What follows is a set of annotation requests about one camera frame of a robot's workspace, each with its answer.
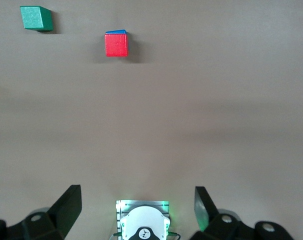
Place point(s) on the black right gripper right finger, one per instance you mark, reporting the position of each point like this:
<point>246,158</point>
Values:
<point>216,227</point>

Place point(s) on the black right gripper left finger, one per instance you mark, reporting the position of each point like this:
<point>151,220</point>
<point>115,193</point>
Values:
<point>56,220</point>

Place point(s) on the red wooden block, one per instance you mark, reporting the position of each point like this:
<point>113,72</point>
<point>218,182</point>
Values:
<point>116,45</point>

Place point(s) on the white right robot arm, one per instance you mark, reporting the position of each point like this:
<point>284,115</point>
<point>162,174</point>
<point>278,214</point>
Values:
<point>144,222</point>

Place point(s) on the blue wooden block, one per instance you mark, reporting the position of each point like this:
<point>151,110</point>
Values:
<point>115,31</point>

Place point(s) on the green wooden block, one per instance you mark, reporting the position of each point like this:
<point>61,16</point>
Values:
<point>34,17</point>

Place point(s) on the brown table cover sheet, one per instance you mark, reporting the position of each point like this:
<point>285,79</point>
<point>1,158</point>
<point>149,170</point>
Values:
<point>166,112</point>

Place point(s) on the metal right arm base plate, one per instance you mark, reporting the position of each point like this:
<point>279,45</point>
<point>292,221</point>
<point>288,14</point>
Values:
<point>141,203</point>

